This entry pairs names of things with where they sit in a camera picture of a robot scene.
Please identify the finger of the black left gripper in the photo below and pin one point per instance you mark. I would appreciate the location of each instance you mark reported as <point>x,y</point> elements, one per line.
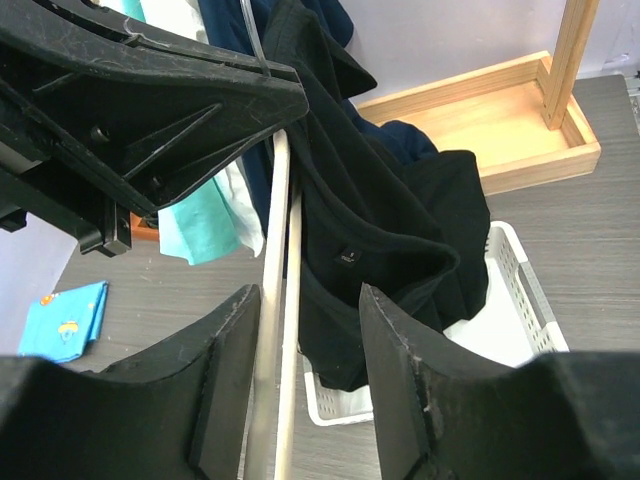
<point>44,39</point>

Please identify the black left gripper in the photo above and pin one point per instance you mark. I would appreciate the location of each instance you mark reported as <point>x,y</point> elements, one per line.
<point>100,143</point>

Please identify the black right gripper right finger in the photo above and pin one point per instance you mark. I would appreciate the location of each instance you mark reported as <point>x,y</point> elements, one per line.
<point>444,412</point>

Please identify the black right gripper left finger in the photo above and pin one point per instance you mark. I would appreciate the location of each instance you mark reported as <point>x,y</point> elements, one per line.
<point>175,410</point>

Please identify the cream plastic hanger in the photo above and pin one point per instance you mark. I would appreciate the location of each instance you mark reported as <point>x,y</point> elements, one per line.
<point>275,368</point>

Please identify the black printed t shirt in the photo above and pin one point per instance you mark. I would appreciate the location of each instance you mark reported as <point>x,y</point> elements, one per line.
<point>415,230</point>

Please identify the teal hanging t shirt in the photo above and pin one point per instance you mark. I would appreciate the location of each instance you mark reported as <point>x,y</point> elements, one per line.
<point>200,225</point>

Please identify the white hanging t shirt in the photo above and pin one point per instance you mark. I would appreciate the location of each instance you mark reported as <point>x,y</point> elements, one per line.
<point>240,200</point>

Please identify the navy hanging t shirt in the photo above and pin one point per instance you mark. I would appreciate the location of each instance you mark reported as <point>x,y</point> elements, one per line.
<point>259,105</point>

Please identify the wooden compartment tray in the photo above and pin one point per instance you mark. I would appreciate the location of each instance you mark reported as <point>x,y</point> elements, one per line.
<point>140,230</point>

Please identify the white perforated plastic basket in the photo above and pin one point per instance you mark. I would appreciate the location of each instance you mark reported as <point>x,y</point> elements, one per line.
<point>515,325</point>

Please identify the blue folded cloth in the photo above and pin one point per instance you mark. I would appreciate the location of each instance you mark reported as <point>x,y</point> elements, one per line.
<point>60,326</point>

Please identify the wooden clothes rack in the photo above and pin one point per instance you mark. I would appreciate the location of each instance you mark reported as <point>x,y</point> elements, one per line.
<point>519,117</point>

